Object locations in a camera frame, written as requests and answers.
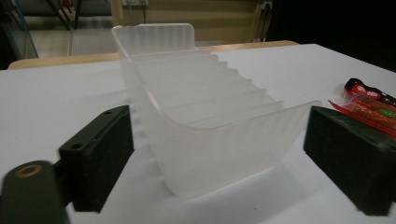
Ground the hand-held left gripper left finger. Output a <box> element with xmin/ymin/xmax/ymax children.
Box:
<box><xmin>58</xmin><ymin>105</ymin><xmax>135</xmax><ymax>214</ymax></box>

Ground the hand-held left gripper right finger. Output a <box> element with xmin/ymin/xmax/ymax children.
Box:
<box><xmin>303</xmin><ymin>105</ymin><xmax>396</xmax><ymax>217</ymax></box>

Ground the translucent plastic storage box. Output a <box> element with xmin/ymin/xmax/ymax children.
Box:
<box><xmin>111</xmin><ymin>22</ymin><xmax>323</xmax><ymax>199</ymax></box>

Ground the red sausage snack packet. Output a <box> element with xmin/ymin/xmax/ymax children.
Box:
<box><xmin>328</xmin><ymin>77</ymin><xmax>396</xmax><ymax>139</ymax></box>

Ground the black metal stand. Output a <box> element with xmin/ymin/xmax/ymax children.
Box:
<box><xmin>46</xmin><ymin>0</ymin><xmax>84</xmax><ymax>32</ymax></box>

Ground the beige wooden cabinet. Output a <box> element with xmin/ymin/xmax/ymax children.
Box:
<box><xmin>109</xmin><ymin>0</ymin><xmax>272</xmax><ymax>45</ymax></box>

